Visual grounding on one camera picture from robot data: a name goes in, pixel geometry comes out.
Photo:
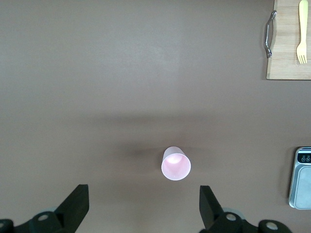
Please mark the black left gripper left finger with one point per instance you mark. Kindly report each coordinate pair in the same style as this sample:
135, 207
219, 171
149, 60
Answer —
70, 208

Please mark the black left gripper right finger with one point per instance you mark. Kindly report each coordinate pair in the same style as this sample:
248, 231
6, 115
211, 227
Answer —
210, 208

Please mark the pink plastic cup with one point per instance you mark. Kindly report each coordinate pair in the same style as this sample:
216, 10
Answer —
176, 167

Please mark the silver digital kitchen scale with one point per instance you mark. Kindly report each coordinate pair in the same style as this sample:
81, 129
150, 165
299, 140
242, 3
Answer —
298, 194

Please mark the wooden cutting board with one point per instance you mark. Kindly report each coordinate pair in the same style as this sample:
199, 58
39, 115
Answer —
284, 48

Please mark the yellow plastic fork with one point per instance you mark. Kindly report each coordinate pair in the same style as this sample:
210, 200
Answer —
303, 24

